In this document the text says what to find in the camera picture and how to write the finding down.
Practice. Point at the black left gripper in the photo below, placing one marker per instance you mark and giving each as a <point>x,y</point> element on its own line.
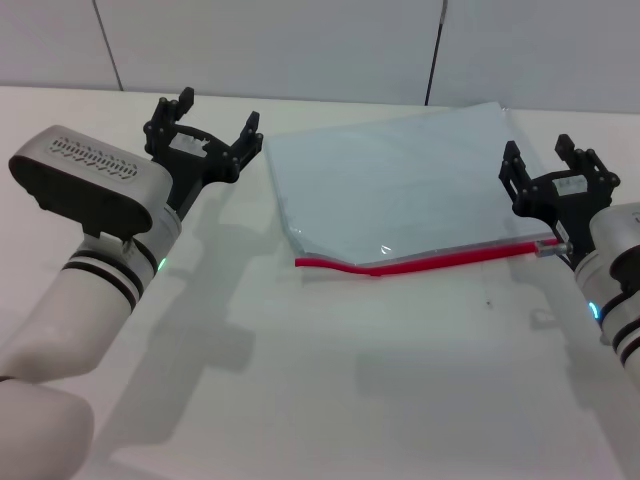
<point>195,165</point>

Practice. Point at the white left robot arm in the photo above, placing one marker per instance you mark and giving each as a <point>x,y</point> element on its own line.
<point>75,310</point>

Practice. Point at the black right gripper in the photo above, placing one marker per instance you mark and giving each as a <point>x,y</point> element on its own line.
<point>565,205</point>

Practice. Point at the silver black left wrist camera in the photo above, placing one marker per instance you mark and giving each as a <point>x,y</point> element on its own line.
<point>90,185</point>

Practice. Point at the transparent document bag red zipper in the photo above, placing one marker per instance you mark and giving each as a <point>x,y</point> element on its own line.
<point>400,210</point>

